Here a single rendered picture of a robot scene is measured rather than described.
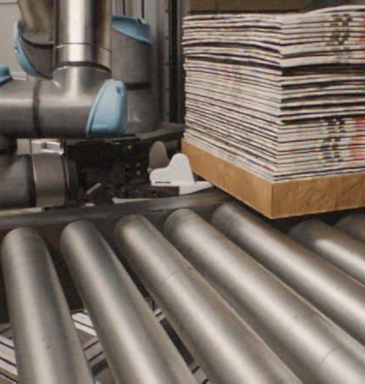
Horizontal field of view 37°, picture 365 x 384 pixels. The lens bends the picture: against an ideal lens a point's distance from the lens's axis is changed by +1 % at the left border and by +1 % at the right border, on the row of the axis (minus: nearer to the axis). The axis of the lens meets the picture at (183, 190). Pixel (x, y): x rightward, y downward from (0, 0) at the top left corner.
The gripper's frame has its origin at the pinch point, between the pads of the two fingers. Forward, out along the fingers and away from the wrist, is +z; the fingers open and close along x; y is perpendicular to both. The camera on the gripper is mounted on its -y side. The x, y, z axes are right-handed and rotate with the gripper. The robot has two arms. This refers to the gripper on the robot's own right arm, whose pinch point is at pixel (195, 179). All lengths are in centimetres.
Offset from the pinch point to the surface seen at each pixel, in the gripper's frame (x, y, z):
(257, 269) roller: -33.7, 0.4, -7.4
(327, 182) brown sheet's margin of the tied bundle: -24.0, 5.1, 6.7
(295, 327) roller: -43.1, -0.2, -9.1
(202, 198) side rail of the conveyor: -10.8, 0.4, -3.4
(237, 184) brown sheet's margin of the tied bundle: -15.5, 3.3, -0.6
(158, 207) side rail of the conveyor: -12.2, 0.4, -10.2
